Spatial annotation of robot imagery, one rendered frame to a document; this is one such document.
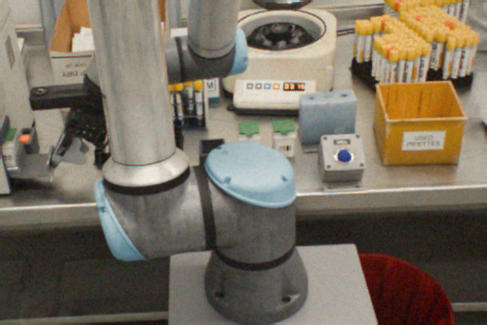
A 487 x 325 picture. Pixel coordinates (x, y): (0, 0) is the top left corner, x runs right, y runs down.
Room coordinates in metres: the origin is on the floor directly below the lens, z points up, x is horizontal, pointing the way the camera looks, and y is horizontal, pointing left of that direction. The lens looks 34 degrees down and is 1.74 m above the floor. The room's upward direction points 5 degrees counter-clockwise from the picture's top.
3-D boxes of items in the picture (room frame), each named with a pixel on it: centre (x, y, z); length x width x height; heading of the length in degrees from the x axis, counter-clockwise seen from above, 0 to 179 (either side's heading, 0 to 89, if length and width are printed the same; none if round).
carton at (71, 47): (1.60, 0.11, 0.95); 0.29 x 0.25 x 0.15; 176
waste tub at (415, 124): (1.21, -0.46, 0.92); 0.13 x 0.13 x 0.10; 83
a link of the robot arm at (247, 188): (0.83, -0.10, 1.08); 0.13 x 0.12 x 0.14; 94
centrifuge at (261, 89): (1.51, -0.25, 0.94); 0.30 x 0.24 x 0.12; 167
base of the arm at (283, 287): (0.83, -0.10, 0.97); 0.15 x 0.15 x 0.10
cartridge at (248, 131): (1.23, -0.15, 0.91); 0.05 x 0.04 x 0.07; 176
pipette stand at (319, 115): (1.26, -0.30, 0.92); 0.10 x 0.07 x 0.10; 88
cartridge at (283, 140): (1.22, -0.21, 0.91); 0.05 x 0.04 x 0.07; 176
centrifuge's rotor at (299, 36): (1.53, -0.25, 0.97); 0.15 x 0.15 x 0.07
